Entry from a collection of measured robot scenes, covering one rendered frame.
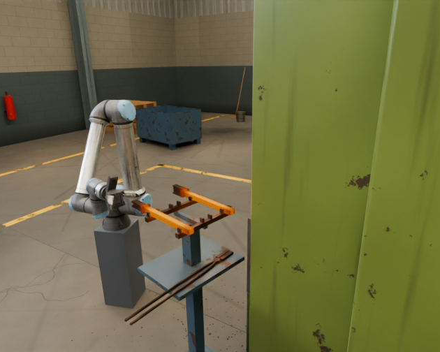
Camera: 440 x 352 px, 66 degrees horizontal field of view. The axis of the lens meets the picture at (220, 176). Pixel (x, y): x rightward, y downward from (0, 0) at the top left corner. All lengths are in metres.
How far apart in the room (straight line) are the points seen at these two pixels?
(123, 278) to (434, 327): 1.92
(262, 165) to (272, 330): 0.70
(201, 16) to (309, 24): 10.62
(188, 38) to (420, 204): 11.27
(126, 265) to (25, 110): 6.73
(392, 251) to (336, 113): 0.41
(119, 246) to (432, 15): 2.06
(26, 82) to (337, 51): 8.14
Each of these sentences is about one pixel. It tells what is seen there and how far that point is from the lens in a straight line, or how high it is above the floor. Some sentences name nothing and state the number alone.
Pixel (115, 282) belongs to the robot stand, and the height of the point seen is 0.21.
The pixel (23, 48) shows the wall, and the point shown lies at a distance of 8.84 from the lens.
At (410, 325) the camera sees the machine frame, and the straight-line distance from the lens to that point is 1.11.
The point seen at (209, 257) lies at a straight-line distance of 1.65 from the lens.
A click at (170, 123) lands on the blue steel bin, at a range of 6.56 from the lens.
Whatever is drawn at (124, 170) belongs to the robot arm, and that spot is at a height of 1.03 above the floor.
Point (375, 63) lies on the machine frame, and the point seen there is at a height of 1.64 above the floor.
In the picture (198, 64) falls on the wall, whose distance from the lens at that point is 11.70.
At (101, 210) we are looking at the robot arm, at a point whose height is 0.89.
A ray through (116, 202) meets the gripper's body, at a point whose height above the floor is 0.99.
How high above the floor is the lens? 1.65
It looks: 19 degrees down
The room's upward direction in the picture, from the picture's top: 1 degrees counter-clockwise
